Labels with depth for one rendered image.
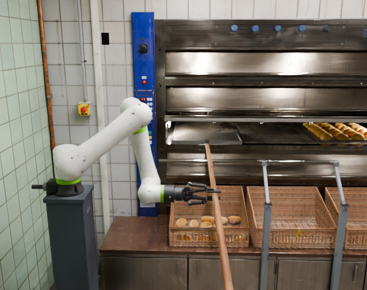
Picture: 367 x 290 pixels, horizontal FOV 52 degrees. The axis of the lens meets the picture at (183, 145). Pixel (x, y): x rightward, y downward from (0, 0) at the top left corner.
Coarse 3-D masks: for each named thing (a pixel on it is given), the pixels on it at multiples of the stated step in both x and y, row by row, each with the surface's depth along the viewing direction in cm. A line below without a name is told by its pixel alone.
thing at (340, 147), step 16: (176, 144) 294; (192, 144) 294; (224, 144) 293; (240, 144) 293; (256, 144) 293; (272, 144) 293; (288, 144) 293; (304, 144) 293; (320, 144) 293; (336, 144) 293; (352, 144) 293
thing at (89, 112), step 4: (80, 104) 281; (84, 104) 281; (88, 104) 281; (92, 104) 286; (80, 108) 282; (88, 108) 282; (92, 108) 286; (80, 112) 283; (88, 112) 282; (92, 112) 286
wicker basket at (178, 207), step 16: (224, 192) 298; (240, 192) 292; (176, 208) 300; (192, 208) 299; (208, 208) 299; (224, 208) 299; (240, 208) 298; (224, 224) 292; (240, 224) 291; (176, 240) 269; (192, 240) 260; (208, 240) 260
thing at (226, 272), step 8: (208, 144) 282; (208, 152) 263; (208, 160) 248; (208, 168) 236; (216, 200) 188; (216, 208) 179; (216, 216) 172; (216, 224) 166; (224, 240) 153; (224, 248) 146; (224, 256) 141; (224, 264) 136; (224, 272) 132; (224, 280) 128; (224, 288) 125; (232, 288) 124
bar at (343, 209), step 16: (160, 160) 259; (176, 160) 258; (192, 160) 258; (224, 160) 258; (240, 160) 257; (256, 160) 257; (272, 160) 257; (288, 160) 257; (304, 160) 256; (320, 160) 256; (336, 160) 257; (336, 176) 252; (336, 240) 249; (336, 256) 248; (336, 272) 251; (336, 288) 254
